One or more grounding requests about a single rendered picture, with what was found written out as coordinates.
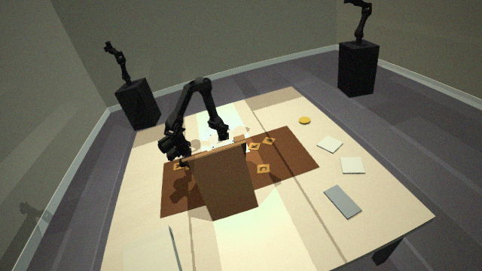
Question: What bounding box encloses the yellow flat round disc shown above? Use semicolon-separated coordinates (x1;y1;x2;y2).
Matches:
299;117;311;124

